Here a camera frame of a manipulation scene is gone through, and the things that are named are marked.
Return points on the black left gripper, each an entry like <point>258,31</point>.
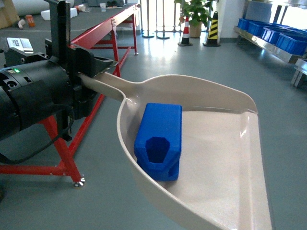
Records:
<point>81,60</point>

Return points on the blue plastic block part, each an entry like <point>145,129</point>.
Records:
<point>158,143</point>

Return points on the beige plastic dustpan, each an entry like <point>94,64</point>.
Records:
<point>221,184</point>

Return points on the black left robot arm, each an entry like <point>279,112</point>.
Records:
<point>36,86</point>

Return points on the stainless steel roller shelf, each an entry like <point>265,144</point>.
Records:
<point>260,26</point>

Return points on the white paper cup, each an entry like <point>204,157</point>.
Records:
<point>102,7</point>

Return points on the white foam box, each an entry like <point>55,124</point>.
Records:
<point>46,15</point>

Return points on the small orange bottle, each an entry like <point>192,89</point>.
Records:
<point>30,20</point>

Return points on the red white traffic cone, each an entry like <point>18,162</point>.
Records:
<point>185,37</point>

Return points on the large cardboard box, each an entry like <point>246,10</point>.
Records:
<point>8,14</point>

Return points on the yellow black traffic cone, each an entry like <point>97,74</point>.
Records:
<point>212,38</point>

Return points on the green potted plant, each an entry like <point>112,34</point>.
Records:
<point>198,12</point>

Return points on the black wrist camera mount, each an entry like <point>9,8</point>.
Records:
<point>60,30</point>

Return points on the red frame work table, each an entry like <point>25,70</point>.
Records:
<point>100,39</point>

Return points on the wooden handled brush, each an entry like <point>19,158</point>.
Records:
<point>20,24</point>

